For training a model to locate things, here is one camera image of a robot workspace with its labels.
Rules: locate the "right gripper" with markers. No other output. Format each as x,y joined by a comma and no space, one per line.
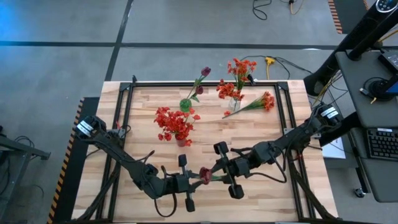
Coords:
241,168

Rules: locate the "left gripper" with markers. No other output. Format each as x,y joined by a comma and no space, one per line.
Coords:
177,185

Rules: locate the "red flower bunch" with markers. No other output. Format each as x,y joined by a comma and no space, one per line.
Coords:
205,175

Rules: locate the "dark red artificial tulip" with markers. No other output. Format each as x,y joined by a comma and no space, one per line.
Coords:
199,90
206,71

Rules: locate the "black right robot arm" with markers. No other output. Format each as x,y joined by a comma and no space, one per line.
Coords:
295,137

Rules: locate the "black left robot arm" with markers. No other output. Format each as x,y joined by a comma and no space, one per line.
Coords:
124,158

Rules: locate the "red ribbed glass vase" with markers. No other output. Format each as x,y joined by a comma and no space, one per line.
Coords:
181,142

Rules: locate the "clear glass vase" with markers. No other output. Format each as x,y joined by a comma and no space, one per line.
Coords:
234,105

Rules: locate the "green glass vase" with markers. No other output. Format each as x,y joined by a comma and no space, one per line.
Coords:
185,105

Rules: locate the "fallen orange-red flower head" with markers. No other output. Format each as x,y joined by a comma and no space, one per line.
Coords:
227,113

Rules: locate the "white paper sheet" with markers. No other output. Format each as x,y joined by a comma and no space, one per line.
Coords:
334,151

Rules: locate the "black hazard-striped platform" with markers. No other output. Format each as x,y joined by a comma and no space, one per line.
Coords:
71,186

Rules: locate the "black desk leg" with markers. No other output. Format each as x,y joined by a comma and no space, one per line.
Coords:
345,127

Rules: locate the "caster wheel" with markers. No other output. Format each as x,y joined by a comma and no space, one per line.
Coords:
359,193

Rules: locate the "grey desk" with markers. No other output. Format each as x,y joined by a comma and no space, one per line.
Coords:
357,93

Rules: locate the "black keyboard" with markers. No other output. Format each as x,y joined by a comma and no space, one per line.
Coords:
384,144

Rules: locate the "black metal stand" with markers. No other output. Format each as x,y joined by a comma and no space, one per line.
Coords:
18,146

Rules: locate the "black tower fan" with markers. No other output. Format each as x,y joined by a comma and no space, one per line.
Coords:
357,34

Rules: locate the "black pole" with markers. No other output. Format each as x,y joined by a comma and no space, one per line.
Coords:
373,39

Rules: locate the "laptop computer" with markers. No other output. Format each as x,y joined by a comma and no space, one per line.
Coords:
391,59

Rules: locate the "black floor mat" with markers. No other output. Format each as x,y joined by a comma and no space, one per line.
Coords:
351,12

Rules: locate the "small black frame post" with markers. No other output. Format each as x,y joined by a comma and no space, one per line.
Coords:
251,80
134,79

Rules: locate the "black aluminium table frame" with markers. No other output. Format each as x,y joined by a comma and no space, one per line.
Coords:
161,84

